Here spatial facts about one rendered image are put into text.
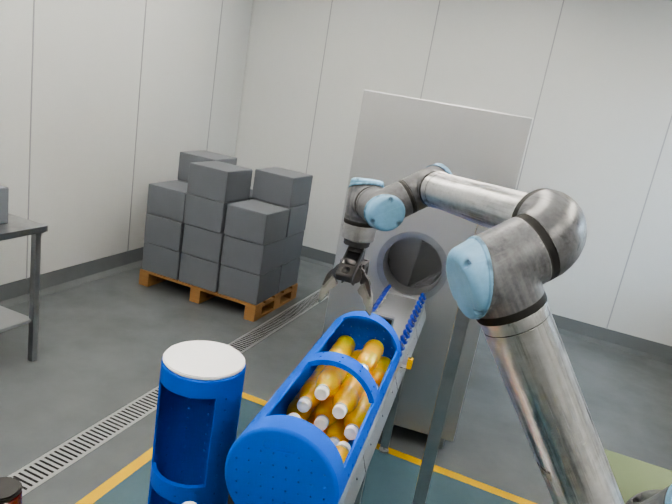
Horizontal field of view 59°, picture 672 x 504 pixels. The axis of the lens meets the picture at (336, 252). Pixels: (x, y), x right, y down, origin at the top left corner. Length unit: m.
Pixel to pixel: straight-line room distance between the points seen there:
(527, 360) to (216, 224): 4.27
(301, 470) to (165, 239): 4.13
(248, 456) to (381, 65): 5.48
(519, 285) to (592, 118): 5.32
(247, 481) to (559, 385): 0.81
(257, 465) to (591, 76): 5.30
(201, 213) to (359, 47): 2.64
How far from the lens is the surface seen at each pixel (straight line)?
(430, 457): 3.02
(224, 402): 2.08
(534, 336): 0.97
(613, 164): 6.23
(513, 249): 0.93
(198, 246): 5.23
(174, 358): 2.11
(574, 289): 6.41
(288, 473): 1.48
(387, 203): 1.44
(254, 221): 4.88
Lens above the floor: 2.00
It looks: 15 degrees down
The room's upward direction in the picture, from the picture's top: 10 degrees clockwise
